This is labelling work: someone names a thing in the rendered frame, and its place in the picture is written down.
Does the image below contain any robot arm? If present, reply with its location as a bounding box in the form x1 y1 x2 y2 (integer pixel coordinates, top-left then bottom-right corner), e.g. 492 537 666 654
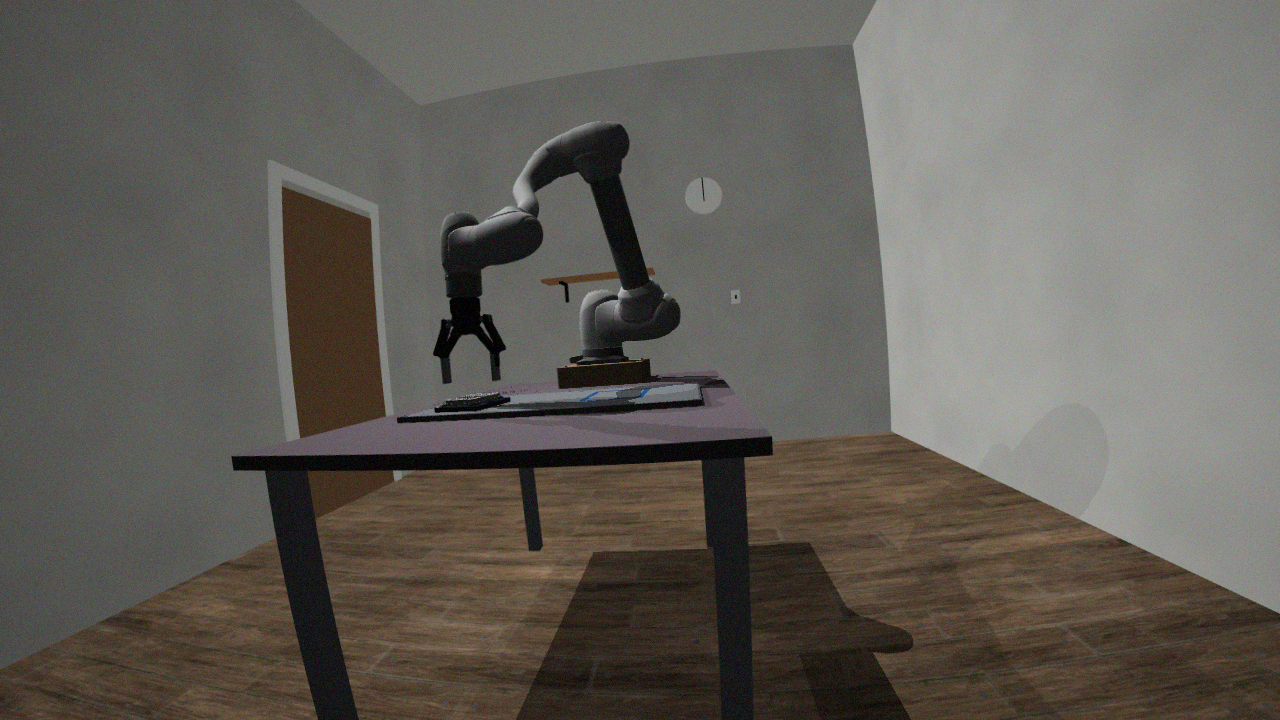
440 120 680 366

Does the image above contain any blue taped rectangular outline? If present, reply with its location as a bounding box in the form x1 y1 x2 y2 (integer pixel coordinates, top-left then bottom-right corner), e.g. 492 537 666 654
580 388 650 401

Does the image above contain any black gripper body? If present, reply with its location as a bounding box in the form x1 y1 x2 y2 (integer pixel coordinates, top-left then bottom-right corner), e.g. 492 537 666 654
449 296 481 334

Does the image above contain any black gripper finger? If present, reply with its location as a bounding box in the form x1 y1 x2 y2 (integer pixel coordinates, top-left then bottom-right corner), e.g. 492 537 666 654
433 319 462 384
465 314 506 380

